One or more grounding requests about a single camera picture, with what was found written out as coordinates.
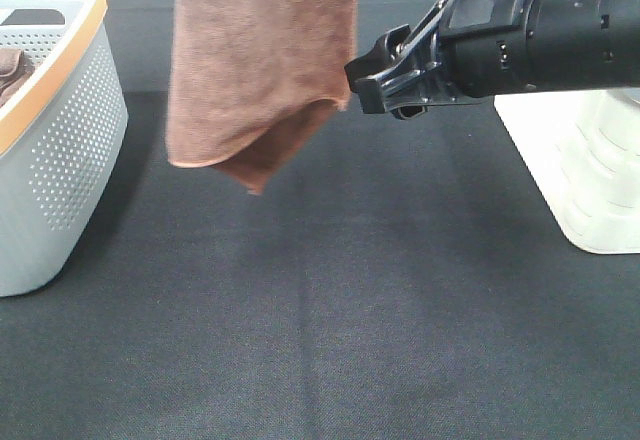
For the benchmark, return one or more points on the brown towel in basket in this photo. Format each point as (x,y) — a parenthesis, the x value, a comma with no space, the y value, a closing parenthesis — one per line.
(15,69)

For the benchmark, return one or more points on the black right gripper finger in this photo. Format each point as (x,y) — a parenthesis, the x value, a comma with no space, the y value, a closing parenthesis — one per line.
(388,92)
(420,43)

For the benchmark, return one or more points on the brown towel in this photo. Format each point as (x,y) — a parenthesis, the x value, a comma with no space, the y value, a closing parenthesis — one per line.
(15,69)
(253,80)

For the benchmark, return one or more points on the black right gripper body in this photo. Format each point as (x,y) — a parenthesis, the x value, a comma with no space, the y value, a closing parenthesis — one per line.
(454,55)

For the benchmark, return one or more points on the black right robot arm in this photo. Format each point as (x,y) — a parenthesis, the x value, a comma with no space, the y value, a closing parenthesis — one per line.
(571,45)

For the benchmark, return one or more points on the grey perforated laundry basket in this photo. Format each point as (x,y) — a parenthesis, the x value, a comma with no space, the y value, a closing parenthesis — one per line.
(61,134)

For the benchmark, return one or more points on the white plastic storage bin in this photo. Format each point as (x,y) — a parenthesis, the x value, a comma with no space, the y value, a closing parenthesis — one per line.
(579,134)

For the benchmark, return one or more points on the black table cloth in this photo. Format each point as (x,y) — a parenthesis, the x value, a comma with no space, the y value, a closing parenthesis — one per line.
(396,280)

